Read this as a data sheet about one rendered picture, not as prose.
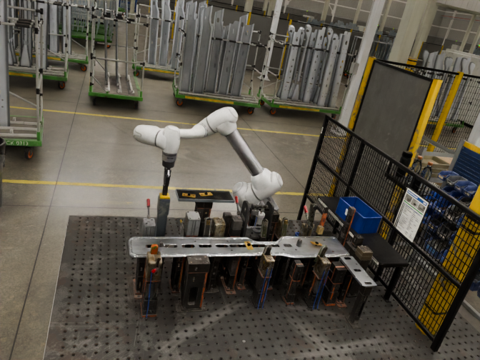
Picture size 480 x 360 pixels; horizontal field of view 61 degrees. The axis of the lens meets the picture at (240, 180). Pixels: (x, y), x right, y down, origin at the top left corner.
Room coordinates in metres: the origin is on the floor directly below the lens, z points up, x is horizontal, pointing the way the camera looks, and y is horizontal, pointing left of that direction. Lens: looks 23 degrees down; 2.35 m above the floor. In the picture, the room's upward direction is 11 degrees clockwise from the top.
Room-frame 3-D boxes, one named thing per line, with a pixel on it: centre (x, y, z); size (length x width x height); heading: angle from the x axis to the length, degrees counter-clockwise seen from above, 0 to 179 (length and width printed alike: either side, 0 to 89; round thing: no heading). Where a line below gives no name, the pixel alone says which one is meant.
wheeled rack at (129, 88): (8.46, 2.96, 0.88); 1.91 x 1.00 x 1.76; 21
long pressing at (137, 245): (2.14, -0.12, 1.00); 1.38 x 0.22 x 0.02; 111
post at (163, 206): (2.29, 0.45, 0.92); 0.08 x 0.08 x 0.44; 21
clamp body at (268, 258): (2.01, -0.25, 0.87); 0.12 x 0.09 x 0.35; 21
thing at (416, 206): (2.42, -1.12, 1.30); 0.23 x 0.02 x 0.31; 21
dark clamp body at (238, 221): (2.33, -0.03, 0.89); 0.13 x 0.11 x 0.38; 21
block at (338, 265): (2.17, -0.70, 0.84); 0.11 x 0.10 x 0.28; 21
